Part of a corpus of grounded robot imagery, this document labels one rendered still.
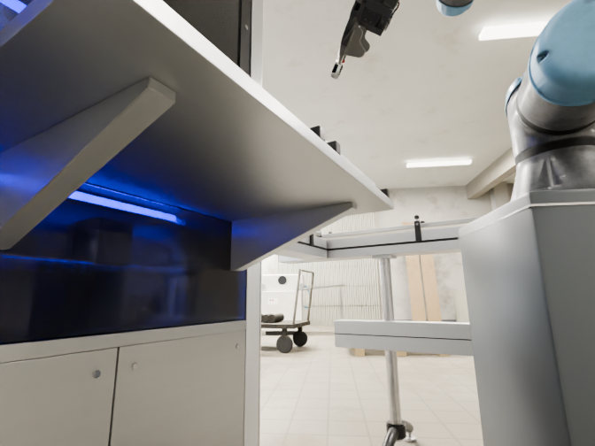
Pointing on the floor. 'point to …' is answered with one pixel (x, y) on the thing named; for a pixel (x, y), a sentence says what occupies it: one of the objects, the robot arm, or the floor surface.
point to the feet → (398, 433)
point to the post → (253, 265)
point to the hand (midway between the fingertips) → (340, 56)
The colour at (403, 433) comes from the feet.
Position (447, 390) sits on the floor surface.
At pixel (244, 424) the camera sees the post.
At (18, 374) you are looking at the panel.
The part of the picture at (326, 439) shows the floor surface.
